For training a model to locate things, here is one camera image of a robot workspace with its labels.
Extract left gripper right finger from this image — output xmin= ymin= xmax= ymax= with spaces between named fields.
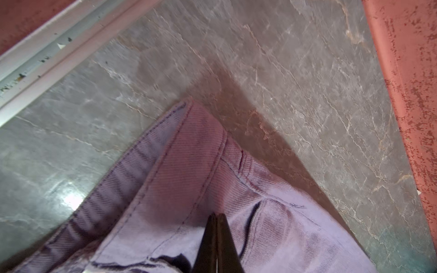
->
xmin=217 ymin=214 xmax=244 ymax=273

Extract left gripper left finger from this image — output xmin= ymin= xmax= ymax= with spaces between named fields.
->
xmin=191 ymin=213 xmax=217 ymax=273

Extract purple trousers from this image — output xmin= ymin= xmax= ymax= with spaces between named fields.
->
xmin=15 ymin=99 xmax=376 ymax=273

